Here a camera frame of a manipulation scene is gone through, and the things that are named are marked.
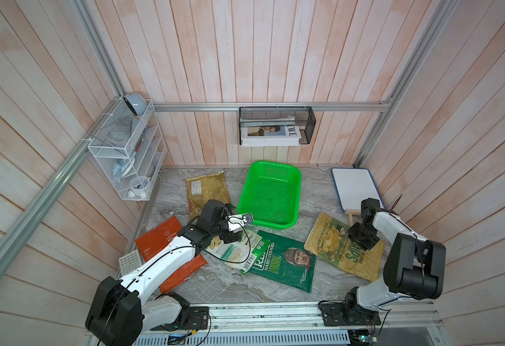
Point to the green plastic basket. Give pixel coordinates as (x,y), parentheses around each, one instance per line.
(271,194)

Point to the tan Salty chips bag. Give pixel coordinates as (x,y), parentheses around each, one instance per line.
(328,240)

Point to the light green white chip bag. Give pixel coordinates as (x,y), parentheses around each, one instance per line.
(240,255)

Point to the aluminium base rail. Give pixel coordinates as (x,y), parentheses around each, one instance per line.
(302,323)

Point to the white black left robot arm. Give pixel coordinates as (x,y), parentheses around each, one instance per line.
(122,308)

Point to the gold chip bag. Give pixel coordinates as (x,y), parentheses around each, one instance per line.
(204,188)

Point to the white wire wall rack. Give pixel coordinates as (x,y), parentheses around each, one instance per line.
(125,146)

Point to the black mesh wall shelf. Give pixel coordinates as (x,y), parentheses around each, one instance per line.
(304,117)

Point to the white tape roll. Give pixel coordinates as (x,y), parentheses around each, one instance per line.
(139,185)

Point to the red chip bag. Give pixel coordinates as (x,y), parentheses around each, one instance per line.
(152,242)

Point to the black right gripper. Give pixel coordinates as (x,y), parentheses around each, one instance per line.
(362,244)

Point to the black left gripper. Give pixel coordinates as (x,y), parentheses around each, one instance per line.
(230,236)

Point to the white calculator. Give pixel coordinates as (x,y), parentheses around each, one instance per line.
(130,262)

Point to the white LOEWE book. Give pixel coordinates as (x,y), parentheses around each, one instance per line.
(270,132)

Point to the white board blue frame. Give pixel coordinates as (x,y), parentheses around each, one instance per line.
(354,185)

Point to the dark green REAL chip bag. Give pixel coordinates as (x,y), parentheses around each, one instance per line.
(285,261)

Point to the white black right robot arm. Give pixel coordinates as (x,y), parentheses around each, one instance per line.
(414,269)

